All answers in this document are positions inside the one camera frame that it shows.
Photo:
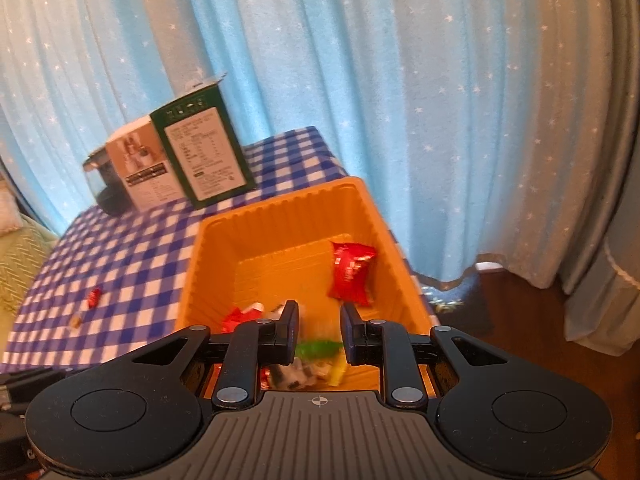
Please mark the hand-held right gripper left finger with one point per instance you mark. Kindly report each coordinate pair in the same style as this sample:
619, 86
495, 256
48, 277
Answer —
290, 332

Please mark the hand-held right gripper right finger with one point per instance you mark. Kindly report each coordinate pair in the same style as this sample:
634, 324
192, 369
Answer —
348, 335

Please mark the green candy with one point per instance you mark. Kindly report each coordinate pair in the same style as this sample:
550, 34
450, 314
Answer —
317, 347

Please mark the clear packet with dark contents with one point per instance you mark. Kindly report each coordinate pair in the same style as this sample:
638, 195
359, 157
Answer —
300, 377

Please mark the dark red snack packet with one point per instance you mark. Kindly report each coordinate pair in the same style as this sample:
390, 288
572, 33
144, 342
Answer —
269, 377

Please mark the large red symbol snack packet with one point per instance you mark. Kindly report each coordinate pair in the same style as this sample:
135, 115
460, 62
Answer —
240, 317

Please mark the red snack packet white text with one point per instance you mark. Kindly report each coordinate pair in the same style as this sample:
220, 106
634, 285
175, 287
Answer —
350, 272

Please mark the orange plastic bin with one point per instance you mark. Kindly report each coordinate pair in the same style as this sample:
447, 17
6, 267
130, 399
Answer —
280, 240

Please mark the beige clear-wrapped candy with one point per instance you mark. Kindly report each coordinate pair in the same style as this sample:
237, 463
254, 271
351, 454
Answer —
76, 321

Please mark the small red wrapped candy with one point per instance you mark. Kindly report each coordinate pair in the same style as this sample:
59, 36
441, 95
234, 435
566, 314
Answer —
94, 296

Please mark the green zigzag sofa cover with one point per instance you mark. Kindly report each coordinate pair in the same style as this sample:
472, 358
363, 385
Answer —
25, 270

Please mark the blue white checked tablecloth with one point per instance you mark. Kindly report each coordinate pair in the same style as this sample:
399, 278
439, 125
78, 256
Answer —
125, 260

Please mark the green cardboard box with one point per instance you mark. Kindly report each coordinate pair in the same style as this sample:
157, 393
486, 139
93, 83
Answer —
210, 155

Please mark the dark glass jar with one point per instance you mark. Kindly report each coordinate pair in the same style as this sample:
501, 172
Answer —
107, 195

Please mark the white cardboard box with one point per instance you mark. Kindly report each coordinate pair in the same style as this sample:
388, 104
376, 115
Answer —
140, 175

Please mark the blue star curtain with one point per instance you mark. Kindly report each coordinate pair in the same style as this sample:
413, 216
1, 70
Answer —
400, 110

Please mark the grey curtain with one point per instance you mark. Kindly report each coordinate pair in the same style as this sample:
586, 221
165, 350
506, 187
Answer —
615, 210

